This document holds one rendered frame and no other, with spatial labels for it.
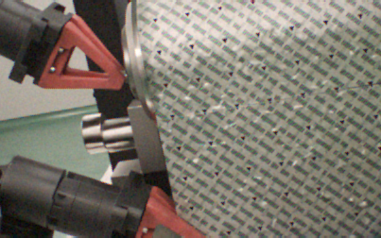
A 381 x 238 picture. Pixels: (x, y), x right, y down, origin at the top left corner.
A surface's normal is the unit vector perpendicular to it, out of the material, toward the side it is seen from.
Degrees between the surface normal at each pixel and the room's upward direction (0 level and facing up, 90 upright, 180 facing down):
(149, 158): 90
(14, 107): 90
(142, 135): 90
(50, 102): 90
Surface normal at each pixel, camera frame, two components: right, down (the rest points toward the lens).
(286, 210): -0.09, 0.28
